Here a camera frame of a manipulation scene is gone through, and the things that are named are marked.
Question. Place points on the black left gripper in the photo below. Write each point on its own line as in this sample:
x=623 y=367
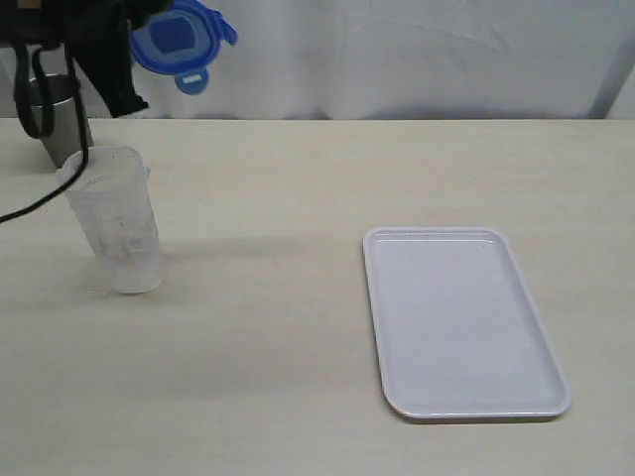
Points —
x=97 y=32

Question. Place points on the blue plastic snap lid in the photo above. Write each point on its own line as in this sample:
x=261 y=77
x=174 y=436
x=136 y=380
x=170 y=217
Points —
x=181 y=43

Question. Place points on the stainless steel cup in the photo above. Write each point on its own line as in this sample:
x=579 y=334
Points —
x=65 y=140

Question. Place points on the tall translucent plastic container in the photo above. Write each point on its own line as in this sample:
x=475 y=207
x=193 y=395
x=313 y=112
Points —
x=112 y=204

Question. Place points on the white backdrop curtain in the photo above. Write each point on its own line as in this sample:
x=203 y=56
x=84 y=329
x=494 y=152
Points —
x=412 y=60

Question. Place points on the white rectangular tray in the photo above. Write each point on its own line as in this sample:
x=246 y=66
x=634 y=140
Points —
x=457 y=333

